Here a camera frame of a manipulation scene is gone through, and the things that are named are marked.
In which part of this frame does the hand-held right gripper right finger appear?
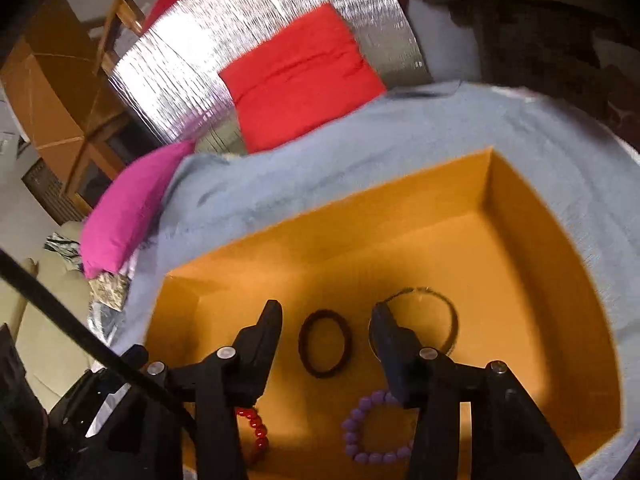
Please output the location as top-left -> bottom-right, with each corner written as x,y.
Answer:
371,302 -> 583,480

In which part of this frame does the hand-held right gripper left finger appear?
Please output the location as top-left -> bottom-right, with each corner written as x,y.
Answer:
145,300 -> 284,480

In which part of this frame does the dark red hair tie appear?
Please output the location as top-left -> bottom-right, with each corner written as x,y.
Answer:
298,308 -> 353,379

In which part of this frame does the dark thin bangle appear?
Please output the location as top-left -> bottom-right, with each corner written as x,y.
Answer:
369,286 -> 460,358

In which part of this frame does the red bead bracelet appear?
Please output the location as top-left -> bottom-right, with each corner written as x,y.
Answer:
235,406 -> 271,466

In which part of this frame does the purple bead bracelet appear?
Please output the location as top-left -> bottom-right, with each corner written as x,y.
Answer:
341,390 -> 427,467

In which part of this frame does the orange cardboard box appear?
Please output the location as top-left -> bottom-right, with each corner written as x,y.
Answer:
142,146 -> 624,480

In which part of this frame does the beige leather sofa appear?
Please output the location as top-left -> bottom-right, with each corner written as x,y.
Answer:
0,220 -> 101,416

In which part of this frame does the patterned scarf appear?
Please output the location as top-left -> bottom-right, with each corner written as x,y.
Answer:
44,232 -> 132,311

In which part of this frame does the magenta pillow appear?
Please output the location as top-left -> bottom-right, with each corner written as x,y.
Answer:
80,139 -> 197,280

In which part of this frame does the grey blanket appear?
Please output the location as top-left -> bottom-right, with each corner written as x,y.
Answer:
107,80 -> 640,480

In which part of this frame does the red pillow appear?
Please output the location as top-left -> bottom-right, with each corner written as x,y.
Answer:
218,2 -> 389,155

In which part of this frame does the silver foil board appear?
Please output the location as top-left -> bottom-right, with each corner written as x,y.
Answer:
109,0 -> 434,156

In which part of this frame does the orange wooden cabinet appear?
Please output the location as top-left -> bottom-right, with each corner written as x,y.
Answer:
0,0 -> 131,211

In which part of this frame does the wooden stair railing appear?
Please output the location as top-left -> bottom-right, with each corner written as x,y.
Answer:
87,0 -> 166,68

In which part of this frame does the black cable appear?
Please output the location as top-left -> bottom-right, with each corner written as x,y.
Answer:
0,247 -> 198,441

